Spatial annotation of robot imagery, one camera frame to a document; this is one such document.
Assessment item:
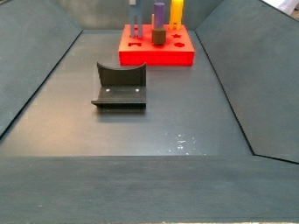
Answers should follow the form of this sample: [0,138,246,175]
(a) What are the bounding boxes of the dark brown hexagonal peg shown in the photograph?
[153,27,166,46]

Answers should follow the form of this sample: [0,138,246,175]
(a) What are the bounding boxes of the blue double-square block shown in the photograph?
[129,0,143,38]

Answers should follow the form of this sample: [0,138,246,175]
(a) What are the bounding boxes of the red shape-sorter board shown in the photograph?
[118,24,195,67]

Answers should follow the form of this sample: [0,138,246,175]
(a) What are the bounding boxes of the black curved bracket stand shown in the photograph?
[91,64,146,107]

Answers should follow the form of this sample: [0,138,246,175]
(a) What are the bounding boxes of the tall yellow arch block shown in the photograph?
[170,0,185,30]

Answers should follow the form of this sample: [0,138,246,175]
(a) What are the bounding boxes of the purple cylinder peg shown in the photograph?
[154,2,165,27]

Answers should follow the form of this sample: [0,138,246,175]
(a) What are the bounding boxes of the short yellow cylinder peg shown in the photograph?
[151,14,155,29]

